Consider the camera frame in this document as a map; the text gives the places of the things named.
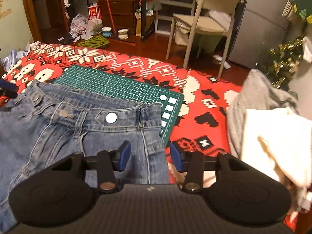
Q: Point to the blue denim jeans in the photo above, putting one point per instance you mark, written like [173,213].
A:
[61,136]

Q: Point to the white hanging towel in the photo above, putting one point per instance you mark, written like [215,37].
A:
[288,8]

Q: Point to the white tote bag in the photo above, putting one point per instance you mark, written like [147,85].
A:
[181,35]

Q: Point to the red cardboard box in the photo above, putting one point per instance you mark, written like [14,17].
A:
[95,13]

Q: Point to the white ceramic pot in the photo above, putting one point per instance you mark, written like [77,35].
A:
[123,33]

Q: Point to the yellow-green lattice tray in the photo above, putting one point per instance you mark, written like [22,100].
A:
[93,42]

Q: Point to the brown paper bag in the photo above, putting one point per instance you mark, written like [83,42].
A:
[139,28]

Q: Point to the wooden drawer cabinet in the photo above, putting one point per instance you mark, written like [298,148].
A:
[121,7]

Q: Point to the blue and white pot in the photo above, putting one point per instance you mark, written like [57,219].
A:
[106,32]

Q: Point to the cream white garment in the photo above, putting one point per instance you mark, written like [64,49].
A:
[280,139]

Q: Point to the wooden door frame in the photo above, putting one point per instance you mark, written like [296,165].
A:
[29,12]

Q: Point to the grey refrigerator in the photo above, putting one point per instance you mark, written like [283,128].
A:
[263,17]

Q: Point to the white drawer unit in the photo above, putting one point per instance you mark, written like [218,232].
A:
[158,4]

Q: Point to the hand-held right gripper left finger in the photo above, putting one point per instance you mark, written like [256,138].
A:
[124,156]

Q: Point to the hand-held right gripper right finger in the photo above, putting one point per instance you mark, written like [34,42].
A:
[176,157]

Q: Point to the small Christmas tree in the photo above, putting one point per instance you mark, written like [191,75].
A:
[280,61]

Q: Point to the green cutting mat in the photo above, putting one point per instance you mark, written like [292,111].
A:
[117,82]

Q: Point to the white hanging sock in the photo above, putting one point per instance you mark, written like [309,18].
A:
[307,50]

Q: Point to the white printed plastic bag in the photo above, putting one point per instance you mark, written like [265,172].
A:
[78,25]

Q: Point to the grey garment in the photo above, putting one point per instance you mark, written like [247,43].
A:
[256,90]

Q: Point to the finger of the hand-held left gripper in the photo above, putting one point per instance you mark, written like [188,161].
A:
[7,89]

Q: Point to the black desk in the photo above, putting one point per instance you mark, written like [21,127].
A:
[144,9]

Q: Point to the red patterned blanket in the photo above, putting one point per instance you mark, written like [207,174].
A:
[219,95]

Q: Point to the plain white plastic bag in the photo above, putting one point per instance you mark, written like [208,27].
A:
[94,25]

